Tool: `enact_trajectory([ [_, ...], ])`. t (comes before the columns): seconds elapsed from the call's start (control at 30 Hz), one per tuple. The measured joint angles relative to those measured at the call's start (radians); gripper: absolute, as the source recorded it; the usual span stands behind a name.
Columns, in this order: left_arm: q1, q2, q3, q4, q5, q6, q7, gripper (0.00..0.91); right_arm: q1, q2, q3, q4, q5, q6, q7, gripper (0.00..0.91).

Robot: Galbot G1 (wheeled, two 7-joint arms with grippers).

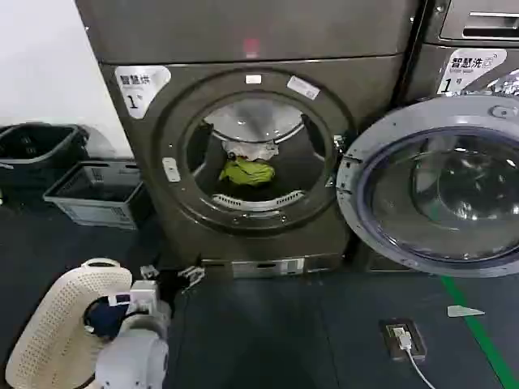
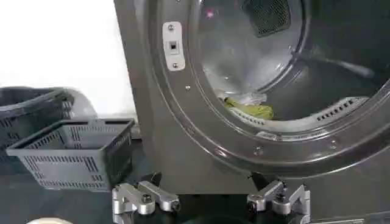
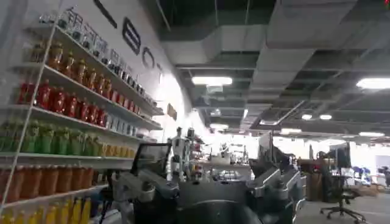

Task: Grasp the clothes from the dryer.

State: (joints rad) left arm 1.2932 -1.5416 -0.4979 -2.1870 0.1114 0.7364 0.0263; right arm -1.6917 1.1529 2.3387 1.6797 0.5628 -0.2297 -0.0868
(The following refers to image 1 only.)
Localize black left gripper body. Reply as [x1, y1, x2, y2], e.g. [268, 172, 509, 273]
[156, 269, 189, 320]

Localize dark blue garment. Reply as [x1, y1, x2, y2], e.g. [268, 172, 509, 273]
[84, 298, 124, 338]

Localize grey slatted plastic crate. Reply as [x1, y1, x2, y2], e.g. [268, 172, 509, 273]
[42, 160, 144, 232]

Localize cream perforated laundry basket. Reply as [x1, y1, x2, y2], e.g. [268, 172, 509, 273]
[5, 257, 135, 389]

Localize green garment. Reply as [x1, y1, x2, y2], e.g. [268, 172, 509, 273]
[218, 156, 277, 189]

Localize white cloth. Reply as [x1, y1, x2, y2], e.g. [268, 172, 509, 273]
[221, 139, 281, 162]

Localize dark plastic laundry basket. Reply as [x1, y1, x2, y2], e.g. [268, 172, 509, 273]
[0, 124, 88, 170]

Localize black floor socket box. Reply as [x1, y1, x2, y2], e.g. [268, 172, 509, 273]
[378, 318, 429, 362]

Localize grey dryer with round opening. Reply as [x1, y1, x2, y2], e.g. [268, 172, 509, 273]
[75, 0, 427, 280]

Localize round glass dryer door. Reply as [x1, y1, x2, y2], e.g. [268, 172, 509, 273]
[336, 95, 519, 279]

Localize pale wedge floor sticker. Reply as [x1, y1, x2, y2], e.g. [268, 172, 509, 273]
[446, 304, 486, 318]

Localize green floor tape line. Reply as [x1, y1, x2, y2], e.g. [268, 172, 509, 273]
[440, 275, 519, 389]

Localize grey washing machine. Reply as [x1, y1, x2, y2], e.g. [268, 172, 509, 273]
[405, 0, 519, 107]

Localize white plug and cable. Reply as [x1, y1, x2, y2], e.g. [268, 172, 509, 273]
[390, 325, 437, 389]

